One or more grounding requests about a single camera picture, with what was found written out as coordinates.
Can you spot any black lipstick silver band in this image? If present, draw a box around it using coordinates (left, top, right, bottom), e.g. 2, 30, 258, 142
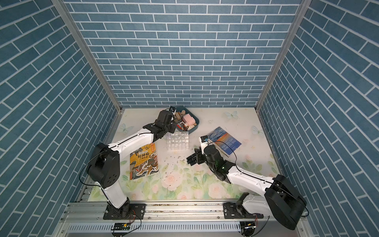
187, 157, 196, 166

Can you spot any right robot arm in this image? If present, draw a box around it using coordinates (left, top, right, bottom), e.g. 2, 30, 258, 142
187, 145, 307, 230

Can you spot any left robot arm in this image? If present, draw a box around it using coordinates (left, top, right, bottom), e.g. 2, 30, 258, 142
86, 106, 176, 209

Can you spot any clear acrylic lipstick organizer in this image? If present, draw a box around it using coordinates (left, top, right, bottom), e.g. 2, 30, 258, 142
166, 131, 189, 151

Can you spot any blue paperback book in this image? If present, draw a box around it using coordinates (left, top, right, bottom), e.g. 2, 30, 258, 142
207, 127, 241, 157

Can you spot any teal plastic storage bin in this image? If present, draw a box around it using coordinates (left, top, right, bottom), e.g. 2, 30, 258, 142
174, 106, 199, 134

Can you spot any pink compact in bin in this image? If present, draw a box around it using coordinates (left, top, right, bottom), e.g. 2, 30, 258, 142
182, 114, 196, 126

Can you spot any orange children's story book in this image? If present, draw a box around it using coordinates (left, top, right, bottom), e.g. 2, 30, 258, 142
130, 143, 159, 180

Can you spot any green circuit board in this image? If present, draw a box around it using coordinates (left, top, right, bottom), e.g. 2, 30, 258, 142
111, 223, 131, 232

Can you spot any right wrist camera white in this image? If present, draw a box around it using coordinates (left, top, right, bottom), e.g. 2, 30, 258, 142
199, 135, 209, 154

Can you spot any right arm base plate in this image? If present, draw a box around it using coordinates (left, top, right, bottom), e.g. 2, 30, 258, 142
223, 202, 264, 219

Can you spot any right circuit board with wires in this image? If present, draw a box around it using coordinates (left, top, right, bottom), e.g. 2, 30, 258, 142
239, 221, 256, 237

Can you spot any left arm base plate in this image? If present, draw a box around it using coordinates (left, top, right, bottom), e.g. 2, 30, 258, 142
103, 202, 146, 220

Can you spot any aluminium rail frame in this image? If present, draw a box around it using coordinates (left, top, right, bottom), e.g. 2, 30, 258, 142
53, 197, 313, 237

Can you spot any white vented cable duct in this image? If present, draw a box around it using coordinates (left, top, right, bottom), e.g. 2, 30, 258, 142
67, 222, 241, 234

